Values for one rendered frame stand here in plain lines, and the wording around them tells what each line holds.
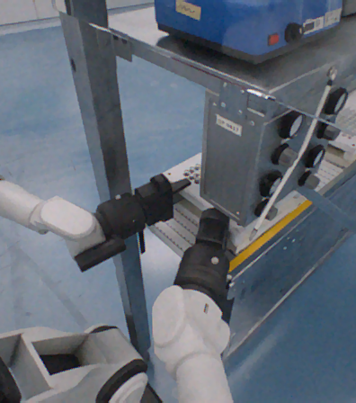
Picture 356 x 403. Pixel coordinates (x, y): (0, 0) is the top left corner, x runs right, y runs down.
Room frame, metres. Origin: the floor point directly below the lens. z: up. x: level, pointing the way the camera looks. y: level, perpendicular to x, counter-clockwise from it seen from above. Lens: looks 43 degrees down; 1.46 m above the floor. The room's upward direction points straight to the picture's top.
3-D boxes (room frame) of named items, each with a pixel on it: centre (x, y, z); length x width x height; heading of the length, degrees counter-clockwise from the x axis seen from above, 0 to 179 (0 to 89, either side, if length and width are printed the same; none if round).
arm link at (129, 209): (0.52, 0.08, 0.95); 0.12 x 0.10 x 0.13; 124
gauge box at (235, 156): (0.47, -0.15, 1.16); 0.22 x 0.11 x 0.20; 132
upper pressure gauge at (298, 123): (0.40, -0.15, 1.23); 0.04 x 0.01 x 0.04; 132
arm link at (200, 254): (0.40, -0.06, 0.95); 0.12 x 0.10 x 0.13; 164
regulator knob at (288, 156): (0.39, -0.15, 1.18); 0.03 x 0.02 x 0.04; 132
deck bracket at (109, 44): (0.57, 0.10, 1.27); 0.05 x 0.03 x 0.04; 42
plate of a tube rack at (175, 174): (0.61, -0.13, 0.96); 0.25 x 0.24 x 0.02; 42
